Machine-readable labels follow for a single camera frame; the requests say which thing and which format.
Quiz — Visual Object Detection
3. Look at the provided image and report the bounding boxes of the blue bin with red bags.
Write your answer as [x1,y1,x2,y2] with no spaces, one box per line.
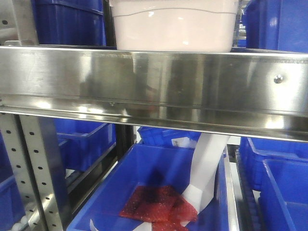
[67,144,240,231]

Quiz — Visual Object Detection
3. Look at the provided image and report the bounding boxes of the blue bin lower left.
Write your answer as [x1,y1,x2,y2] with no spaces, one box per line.
[54,118,116,172]

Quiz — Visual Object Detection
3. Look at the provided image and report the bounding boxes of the perforated steel shelf upright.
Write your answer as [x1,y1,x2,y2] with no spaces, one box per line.
[0,113,72,231]

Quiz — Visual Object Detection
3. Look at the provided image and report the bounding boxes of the blue bin upper left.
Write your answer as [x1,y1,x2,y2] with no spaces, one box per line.
[31,0,106,46]

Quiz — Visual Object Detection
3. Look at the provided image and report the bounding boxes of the blue bin lower right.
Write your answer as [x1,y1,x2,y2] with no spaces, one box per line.
[239,137,308,231]

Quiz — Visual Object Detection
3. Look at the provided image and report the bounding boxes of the blue bin upper right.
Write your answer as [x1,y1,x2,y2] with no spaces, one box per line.
[243,0,308,53]

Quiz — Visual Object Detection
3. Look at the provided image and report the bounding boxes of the white paper strip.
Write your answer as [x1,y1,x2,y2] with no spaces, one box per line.
[90,133,228,231]

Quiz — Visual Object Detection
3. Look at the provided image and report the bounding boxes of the red mesh bag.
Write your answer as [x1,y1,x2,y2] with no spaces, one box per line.
[119,185,198,231]

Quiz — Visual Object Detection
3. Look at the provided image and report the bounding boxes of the stainless steel shelf rail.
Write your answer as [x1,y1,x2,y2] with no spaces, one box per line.
[0,46,308,141]

